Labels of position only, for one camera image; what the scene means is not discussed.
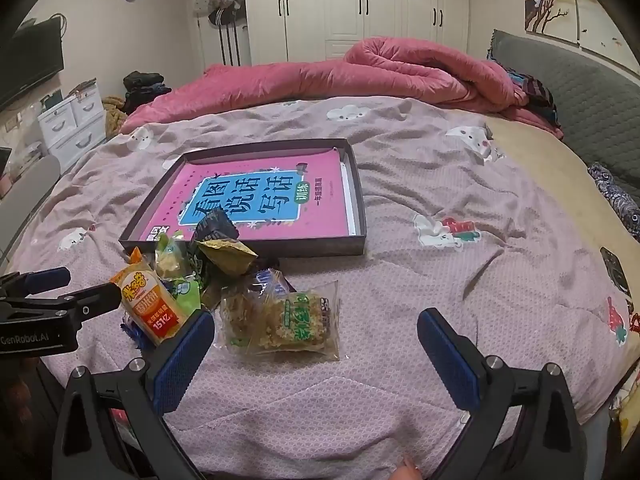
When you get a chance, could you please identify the grey padded headboard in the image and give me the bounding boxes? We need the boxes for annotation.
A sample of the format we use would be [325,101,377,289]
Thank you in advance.
[487,29,640,186]

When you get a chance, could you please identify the blue patterned cloth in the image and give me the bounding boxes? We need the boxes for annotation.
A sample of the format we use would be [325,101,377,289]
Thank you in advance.
[587,162,640,241]

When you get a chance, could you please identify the orange rice cracker packet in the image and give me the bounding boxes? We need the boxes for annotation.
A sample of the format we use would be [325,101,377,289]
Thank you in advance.
[109,247,201,346]

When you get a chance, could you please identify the beige bed sheet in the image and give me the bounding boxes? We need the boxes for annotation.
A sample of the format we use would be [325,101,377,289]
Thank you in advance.
[487,120,640,311]

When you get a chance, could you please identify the person's right hand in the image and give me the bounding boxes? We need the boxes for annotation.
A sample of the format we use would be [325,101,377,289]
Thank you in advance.
[392,456,423,480]

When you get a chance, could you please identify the brown chocolate bar packet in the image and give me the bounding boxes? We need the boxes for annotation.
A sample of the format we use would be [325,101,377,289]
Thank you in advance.
[250,267,291,296]

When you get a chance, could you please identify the white drawer cabinet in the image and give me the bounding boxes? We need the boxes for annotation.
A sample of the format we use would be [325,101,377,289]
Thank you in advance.
[37,87,108,173]

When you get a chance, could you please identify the hanging bags on door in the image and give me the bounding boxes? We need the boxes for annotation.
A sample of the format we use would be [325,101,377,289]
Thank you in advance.
[192,0,247,28]

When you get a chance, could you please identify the yellow knitted blanket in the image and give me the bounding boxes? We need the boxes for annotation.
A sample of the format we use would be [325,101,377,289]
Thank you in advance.
[102,95,128,138]

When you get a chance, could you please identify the black television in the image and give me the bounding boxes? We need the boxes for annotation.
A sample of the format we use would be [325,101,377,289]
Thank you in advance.
[0,17,66,111]

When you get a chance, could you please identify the pile of dark clothes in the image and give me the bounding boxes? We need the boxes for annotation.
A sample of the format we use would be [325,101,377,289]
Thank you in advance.
[122,71,173,111]

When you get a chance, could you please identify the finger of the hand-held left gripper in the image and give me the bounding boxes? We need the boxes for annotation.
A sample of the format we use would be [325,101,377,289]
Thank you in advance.
[0,282,123,331]
[0,266,72,301]

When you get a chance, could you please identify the green milk candy packet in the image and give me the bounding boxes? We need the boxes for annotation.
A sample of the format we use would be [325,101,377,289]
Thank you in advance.
[152,232,205,311]

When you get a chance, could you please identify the yellow cartoon snack packet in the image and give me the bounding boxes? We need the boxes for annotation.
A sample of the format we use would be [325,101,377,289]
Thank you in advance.
[197,239,259,277]

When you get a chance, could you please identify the dark grey cardboard box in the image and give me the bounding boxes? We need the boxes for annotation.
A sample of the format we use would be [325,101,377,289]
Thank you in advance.
[118,138,369,259]

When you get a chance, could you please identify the pink book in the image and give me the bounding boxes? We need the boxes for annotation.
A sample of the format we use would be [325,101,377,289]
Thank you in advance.
[142,150,351,243]

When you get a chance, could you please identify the printed pink bedsheet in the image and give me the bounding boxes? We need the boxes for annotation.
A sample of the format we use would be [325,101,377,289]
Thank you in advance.
[10,95,636,480]

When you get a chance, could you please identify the white wardrobe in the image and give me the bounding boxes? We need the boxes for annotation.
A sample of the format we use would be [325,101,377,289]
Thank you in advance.
[242,0,471,66]

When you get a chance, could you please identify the blossom wall painting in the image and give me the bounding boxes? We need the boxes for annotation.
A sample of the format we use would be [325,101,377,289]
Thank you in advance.
[520,0,640,76]

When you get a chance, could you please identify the striped dark clothes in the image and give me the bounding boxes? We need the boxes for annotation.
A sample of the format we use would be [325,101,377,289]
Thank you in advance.
[502,65,561,131]

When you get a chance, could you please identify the pink quilt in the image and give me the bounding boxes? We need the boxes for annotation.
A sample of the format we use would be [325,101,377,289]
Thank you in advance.
[120,36,563,136]

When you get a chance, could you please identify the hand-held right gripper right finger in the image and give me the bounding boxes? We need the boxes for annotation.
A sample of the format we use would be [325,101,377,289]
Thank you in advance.
[416,307,588,480]

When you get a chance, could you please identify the clear rice crisp packet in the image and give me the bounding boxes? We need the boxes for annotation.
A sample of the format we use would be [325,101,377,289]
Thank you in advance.
[250,280,342,361]
[217,285,266,353]

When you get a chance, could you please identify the black snack packet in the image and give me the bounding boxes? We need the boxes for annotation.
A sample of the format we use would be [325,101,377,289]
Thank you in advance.
[191,208,240,247]

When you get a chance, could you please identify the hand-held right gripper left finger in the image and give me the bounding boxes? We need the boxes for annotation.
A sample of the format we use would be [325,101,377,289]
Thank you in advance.
[52,308,216,480]

